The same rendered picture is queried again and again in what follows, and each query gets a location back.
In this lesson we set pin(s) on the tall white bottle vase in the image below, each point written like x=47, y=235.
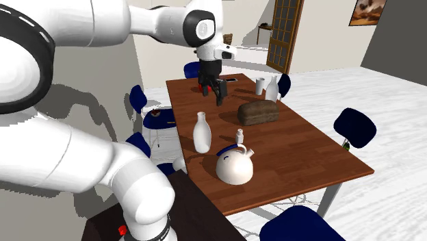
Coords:
x=272, y=90

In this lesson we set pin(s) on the brown wooden table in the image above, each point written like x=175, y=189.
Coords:
x=293, y=157

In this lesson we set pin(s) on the small white shaker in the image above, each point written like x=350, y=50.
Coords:
x=239, y=137

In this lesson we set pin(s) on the brown wicker chair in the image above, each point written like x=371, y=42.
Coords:
x=228, y=38

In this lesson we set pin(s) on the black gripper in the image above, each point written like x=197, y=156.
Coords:
x=210, y=69

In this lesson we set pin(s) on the brown bread loaf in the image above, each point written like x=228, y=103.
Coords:
x=258, y=112

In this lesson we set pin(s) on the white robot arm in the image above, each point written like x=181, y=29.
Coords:
x=66, y=153

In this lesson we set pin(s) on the brown glazed door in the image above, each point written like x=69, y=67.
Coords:
x=283, y=35

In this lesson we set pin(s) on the black phone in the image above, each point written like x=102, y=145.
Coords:
x=231, y=80

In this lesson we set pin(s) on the blue chair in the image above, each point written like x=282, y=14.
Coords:
x=190, y=70
x=300, y=225
x=160, y=120
x=284, y=85
x=355, y=128

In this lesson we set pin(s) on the framed wall picture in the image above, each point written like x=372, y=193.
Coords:
x=367, y=12

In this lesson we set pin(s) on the brown side table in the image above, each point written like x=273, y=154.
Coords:
x=264, y=30

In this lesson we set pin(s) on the white cup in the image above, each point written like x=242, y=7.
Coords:
x=260, y=86

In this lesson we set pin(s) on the red round object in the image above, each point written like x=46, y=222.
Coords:
x=200, y=88

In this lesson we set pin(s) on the dark robot stand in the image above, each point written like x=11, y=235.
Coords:
x=197, y=213

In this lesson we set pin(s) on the wide white bottle vase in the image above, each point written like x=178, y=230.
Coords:
x=202, y=135

